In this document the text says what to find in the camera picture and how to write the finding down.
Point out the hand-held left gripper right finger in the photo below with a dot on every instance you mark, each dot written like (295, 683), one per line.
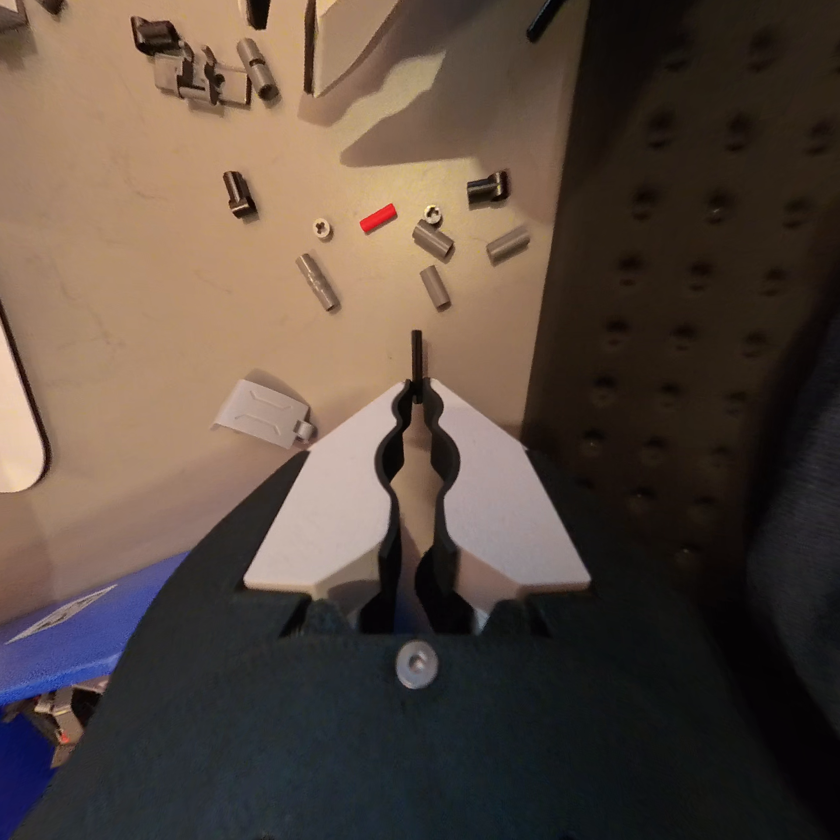
(512, 518)

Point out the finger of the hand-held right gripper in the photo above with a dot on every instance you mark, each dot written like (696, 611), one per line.
(354, 33)
(258, 13)

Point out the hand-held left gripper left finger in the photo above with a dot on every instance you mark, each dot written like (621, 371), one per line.
(321, 518)

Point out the black toy axle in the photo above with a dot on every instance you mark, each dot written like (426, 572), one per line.
(416, 358)

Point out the grey toy tube sleeve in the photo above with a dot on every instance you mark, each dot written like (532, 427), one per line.
(433, 239)
(434, 287)
(507, 244)

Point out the blue plastic bin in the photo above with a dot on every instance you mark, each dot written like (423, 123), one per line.
(65, 649)

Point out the pile of toy building parts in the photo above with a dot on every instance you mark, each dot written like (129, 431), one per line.
(59, 709)

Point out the grey two-part toy connector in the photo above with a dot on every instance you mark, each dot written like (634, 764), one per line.
(257, 65)

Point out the grey toy hinge assembly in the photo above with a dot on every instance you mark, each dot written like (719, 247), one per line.
(197, 79)

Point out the black toy pin connector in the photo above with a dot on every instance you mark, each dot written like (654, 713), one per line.
(489, 188)
(154, 33)
(239, 195)

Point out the grey curved toy panel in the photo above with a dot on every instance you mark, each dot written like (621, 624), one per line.
(262, 413)

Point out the red short toy pin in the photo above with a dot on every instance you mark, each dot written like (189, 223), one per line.
(379, 218)

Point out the white toy bushing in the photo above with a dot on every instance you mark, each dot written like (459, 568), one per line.
(323, 228)

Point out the black perforated board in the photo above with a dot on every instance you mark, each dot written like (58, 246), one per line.
(656, 262)

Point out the white metal stand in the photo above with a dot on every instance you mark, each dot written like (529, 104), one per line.
(16, 426)

